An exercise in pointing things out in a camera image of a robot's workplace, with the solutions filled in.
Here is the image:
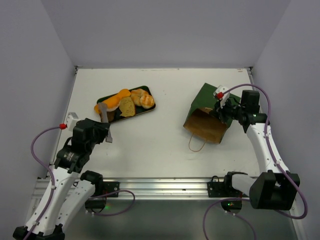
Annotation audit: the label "green paper bag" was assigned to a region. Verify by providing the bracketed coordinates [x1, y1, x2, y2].
[183, 83, 233, 144]

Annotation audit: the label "brown blurred bread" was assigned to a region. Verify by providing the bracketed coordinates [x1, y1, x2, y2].
[99, 111, 116, 123]

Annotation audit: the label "metal tongs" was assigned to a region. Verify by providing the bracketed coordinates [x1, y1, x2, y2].
[97, 102, 113, 143]

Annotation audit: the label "long orange bread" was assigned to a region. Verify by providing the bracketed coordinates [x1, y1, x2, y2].
[94, 88, 131, 114]

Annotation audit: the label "sliced toast bread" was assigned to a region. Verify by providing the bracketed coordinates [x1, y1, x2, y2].
[119, 96, 136, 118]

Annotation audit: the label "round flower bread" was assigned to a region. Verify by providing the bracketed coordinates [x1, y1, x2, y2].
[130, 88, 149, 107]

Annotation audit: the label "round scored bun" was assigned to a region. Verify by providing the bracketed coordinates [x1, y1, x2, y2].
[140, 95, 155, 109]

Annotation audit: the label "oval orange bread roll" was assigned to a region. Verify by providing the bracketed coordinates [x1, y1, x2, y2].
[103, 95, 121, 112]

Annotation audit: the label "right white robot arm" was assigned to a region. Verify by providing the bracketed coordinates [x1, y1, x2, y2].
[210, 85, 300, 211]

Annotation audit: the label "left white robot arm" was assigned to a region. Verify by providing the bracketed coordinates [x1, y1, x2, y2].
[13, 118, 110, 240]

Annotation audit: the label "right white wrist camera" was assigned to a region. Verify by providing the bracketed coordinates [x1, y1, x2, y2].
[213, 85, 230, 109]

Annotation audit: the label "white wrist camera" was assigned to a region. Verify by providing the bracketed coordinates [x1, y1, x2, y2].
[213, 85, 230, 109]
[59, 112, 79, 132]

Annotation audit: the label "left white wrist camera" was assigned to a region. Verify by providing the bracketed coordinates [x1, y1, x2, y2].
[59, 112, 79, 132]

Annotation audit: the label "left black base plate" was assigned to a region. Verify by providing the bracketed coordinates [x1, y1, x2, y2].
[91, 181, 120, 198]

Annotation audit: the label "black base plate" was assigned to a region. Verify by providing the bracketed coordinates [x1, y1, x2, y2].
[206, 175, 248, 198]
[91, 181, 120, 198]

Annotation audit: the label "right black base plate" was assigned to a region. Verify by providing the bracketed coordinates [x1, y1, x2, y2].
[206, 175, 248, 198]

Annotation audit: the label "aluminium mounting rail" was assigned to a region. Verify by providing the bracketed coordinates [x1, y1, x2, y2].
[32, 176, 296, 201]

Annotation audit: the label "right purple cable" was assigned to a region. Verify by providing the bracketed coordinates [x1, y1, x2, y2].
[202, 83, 308, 240]

